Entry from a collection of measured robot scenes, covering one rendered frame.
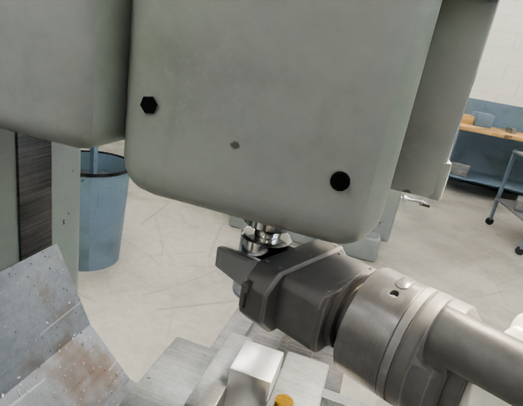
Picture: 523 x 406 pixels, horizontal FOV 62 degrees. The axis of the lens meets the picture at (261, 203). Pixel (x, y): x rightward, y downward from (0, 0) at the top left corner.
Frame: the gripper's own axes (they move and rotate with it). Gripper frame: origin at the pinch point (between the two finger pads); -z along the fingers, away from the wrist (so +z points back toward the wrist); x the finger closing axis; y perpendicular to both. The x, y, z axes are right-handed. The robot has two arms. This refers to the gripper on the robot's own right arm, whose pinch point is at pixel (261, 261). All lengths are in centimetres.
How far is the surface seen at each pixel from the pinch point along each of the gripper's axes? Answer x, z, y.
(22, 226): 6.9, -37.3, 9.8
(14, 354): 11.1, -30.1, 24.8
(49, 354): 6.3, -30.7, 27.8
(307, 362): -15.4, -1.1, 20.5
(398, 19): 6.0, 10.8, -20.9
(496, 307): -288, -13, 124
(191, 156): 10.6, 1.0, -11.2
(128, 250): -121, -205, 121
